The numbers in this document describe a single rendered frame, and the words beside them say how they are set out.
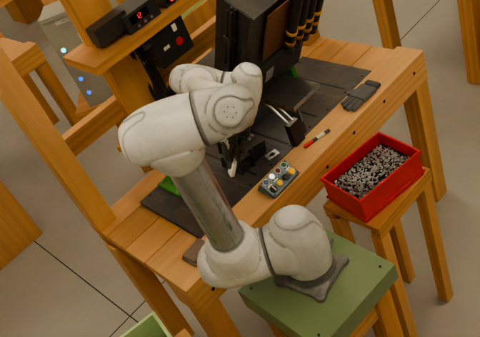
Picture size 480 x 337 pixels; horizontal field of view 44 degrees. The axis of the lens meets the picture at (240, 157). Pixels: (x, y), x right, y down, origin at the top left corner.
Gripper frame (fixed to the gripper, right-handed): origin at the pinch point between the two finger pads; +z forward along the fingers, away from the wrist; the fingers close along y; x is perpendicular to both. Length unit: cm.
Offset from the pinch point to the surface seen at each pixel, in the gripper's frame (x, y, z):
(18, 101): 46, -63, -7
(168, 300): 22, -9, 102
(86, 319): 64, -39, 160
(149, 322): -30, -39, 33
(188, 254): -10.3, -17.8, 28.8
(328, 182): -12.5, 34.5, 5.2
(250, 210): -3.1, 9.2, 21.3
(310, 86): 21.5, 41.6, -13.9
